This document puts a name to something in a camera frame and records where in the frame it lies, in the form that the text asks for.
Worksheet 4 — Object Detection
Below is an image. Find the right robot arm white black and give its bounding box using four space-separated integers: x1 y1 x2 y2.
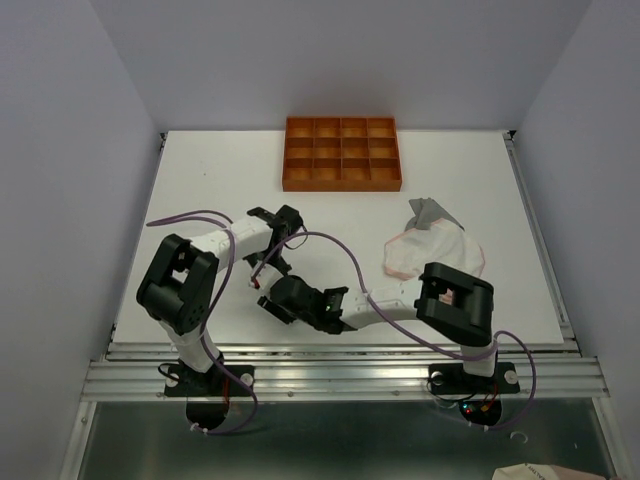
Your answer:
251 263 496 390

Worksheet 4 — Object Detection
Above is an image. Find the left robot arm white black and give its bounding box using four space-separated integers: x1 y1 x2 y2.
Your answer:
136 205 304 394

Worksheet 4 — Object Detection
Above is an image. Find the white pink grey underwear pile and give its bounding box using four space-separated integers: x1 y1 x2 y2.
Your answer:
383 197 485 280

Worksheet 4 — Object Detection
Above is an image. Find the orange compartment tray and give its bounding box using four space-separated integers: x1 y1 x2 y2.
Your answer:
282 116 403 192

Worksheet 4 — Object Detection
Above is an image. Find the white pink bag corner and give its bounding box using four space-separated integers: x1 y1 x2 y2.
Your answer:
492 463 602 480

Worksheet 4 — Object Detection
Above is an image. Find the aluminium rail frame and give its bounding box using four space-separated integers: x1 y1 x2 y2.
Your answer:
73 130 622 479

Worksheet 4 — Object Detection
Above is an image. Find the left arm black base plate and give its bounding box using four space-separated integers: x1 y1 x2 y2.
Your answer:
157 362 250 399

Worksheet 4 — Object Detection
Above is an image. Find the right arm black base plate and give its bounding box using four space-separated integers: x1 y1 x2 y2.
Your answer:
427 362 521 397

